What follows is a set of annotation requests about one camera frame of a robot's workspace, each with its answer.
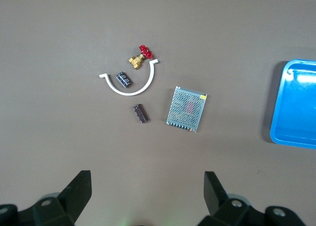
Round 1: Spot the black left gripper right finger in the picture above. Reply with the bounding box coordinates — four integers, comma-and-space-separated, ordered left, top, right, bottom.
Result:
197, 171, 304, 226

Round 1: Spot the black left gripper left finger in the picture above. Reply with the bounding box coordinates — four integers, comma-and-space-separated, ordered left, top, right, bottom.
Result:
0, 170, 92, 226

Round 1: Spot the black cylindrical capacitor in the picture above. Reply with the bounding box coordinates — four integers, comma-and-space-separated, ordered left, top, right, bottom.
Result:
115, 71, 133, 89

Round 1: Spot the metal mesh power supply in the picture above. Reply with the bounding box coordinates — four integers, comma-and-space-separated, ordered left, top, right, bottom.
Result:
165, 86, 208, 134

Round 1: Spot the blue plastic tray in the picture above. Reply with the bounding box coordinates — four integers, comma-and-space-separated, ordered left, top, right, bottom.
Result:
269, 59, 316, 150

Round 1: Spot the white curved pipe clamp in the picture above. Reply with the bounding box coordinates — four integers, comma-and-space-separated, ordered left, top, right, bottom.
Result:
98, 59, 159, 96

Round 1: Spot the brass valve red handle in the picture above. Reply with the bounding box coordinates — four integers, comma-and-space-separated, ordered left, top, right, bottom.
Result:
128, 45, 153, 70

